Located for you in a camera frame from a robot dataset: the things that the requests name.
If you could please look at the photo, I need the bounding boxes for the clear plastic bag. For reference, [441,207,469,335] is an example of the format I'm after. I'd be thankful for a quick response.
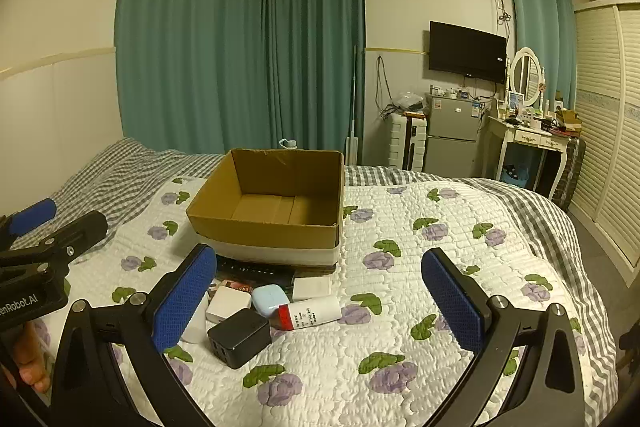
[395,90,427,113]

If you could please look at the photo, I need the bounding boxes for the white louvred wardrobe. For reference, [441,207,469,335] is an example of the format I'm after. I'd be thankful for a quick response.
[570,0,640,279]

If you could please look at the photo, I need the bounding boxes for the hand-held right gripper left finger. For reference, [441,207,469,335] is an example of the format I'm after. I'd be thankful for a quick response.
[50,243,217,427]

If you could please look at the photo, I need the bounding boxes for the dark suitcase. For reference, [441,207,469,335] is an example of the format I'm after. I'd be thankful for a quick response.
[542,134,587,210]

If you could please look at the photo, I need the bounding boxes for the white box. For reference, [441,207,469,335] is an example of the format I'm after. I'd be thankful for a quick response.
[292,276,333,301]

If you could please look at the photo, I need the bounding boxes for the grey small fridge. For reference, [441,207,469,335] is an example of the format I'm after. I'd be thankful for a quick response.
[424,93,484,173]

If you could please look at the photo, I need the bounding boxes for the dark red phone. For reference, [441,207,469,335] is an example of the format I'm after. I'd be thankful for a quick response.
[216,279,253,294]

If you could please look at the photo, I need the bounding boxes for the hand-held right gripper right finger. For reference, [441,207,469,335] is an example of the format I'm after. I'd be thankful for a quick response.
[421,248,586,427]

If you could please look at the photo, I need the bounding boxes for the white oval mirror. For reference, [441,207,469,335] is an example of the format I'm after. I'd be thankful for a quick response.
[507,47,546,108]

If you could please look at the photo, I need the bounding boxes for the narrow green curtain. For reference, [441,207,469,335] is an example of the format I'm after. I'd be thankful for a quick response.
[505,0,577,108]

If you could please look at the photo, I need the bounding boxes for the white square charger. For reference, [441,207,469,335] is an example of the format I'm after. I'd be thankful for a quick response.
[205,285,253,324]

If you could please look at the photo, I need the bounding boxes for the green corner curtain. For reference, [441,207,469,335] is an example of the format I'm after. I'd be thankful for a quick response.
[264,0,365,160]

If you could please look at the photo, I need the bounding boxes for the blue plastic basket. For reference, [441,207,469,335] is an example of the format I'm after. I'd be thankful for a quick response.
[500,162,531,186]

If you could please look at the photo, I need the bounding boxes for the white bottle with red cap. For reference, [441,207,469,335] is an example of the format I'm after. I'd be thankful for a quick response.
[277,296,342,330]

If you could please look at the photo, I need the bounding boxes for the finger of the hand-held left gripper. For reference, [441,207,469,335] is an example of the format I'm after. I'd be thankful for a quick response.
[20,210,109,267]
[0,198,57,239]

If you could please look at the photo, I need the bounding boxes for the white mop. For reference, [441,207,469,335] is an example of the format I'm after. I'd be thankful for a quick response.
[345,47,364,166]

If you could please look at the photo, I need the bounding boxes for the person's left hand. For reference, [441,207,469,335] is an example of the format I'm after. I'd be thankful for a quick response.
[0,321,52,395]

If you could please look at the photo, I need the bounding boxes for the brown cardboard box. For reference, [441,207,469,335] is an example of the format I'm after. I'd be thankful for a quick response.
[186,148,346,267]

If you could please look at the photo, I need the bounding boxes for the hanging black cables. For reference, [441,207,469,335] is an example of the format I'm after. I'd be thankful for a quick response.
[375,54,402,121]

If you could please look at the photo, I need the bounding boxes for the wide green curtain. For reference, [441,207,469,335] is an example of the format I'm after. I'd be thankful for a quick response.
[115,0,271,155]

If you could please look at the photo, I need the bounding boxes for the white suitcase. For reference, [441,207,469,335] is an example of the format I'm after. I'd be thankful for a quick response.
[390,112,429,170]

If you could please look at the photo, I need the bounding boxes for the white dressing table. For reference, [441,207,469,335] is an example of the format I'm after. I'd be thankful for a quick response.
[482,113,571,201]

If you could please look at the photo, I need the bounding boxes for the small open cardboard carton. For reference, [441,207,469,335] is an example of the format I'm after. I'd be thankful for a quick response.
[555,107,584,130]

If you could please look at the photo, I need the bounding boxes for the white floral quilt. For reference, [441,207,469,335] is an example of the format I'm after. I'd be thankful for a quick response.
[30,177,608,427]

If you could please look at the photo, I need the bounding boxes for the light blue case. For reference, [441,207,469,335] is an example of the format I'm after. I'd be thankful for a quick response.
[251,284,287,314]

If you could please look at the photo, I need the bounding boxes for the black power adapter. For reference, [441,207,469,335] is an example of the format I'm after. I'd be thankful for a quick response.
[207,308,272,370]

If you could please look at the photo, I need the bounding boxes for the black remote control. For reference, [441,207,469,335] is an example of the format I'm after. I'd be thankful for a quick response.
[216,257,296,286]

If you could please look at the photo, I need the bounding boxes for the black wall television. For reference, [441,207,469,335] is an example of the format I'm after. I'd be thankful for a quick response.
[429,21,508,84]

